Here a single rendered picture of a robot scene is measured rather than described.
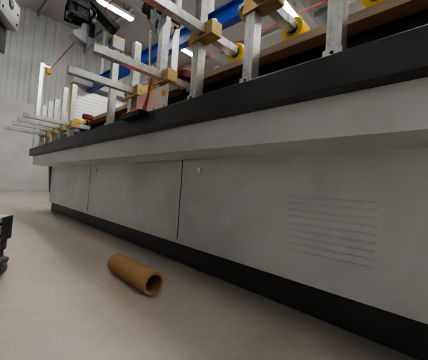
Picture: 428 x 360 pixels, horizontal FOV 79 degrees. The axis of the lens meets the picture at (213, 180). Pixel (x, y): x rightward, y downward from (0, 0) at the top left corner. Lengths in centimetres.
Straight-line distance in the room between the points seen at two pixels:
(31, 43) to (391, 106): 935
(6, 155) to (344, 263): 849
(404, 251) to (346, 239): 14
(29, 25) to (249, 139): 920
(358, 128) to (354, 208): 27
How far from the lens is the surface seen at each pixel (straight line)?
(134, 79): 146
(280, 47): 102
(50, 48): 970
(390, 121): 64
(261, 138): 76
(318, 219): 87
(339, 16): 75
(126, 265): 110
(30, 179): 887
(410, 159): 82
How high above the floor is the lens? 38
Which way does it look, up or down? 2 degrees up
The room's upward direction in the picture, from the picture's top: 4 degrees clockwise
